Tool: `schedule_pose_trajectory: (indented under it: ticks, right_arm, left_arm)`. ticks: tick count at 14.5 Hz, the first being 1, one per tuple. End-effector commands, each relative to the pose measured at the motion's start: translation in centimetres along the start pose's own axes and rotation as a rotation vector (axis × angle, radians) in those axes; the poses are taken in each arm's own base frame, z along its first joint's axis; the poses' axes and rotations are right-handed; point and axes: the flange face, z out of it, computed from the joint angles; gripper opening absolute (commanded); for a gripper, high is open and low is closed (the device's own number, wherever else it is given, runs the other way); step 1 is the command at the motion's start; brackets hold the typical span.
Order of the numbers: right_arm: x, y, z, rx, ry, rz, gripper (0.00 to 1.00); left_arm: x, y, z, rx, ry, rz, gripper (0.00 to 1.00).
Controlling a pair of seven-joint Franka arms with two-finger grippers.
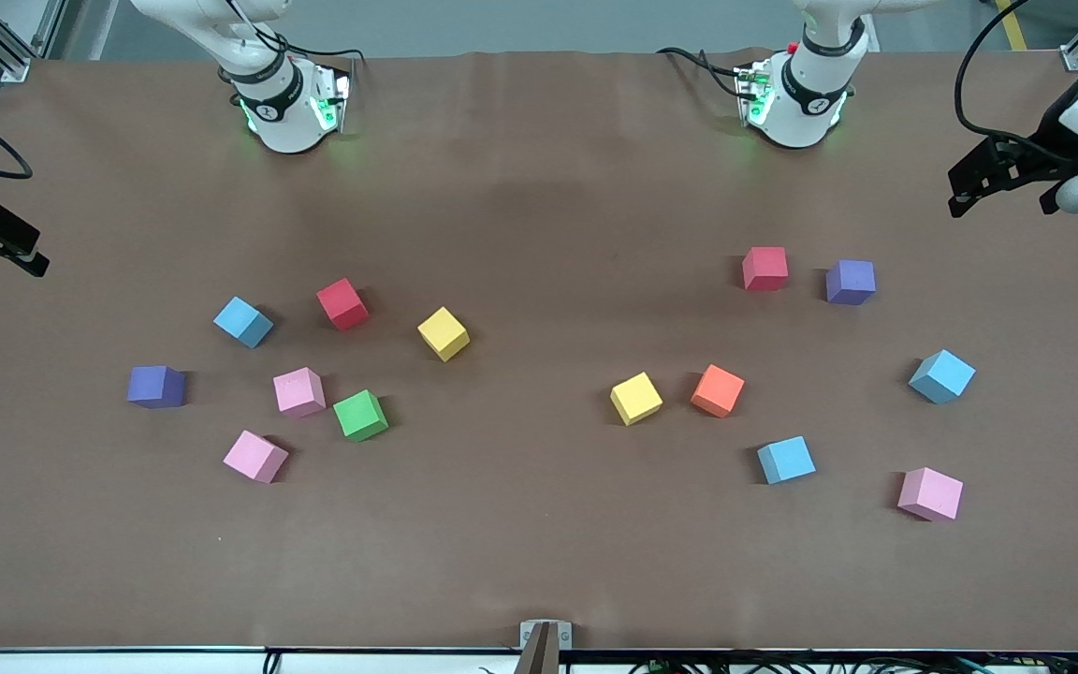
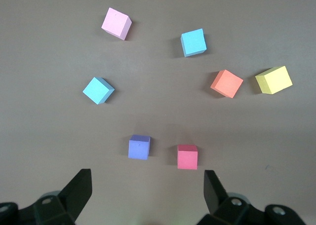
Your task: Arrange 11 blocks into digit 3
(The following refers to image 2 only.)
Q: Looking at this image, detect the violet foam cube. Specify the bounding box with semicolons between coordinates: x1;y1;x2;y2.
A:
127;134;151;160

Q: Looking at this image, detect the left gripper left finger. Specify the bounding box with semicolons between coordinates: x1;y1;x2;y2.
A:
0;169;92;225

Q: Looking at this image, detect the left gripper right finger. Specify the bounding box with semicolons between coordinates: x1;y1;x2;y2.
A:
197;170;307;225

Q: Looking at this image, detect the yellow foam cube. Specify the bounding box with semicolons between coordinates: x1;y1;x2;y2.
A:
255;66;293;95

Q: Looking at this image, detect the brown table mat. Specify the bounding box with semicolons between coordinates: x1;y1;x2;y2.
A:
0;0;316;225

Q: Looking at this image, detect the light blue foam cube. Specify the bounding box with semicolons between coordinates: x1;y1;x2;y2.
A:
82;76;116;105
180;28;207;58

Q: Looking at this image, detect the pink foam cube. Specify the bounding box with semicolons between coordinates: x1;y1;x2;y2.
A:
101;7;132;41

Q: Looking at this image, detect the orange foam cube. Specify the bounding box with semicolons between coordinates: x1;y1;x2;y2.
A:
210;69;244;99

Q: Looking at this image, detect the rose red foam cube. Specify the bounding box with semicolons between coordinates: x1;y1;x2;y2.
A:
177;144;198;170

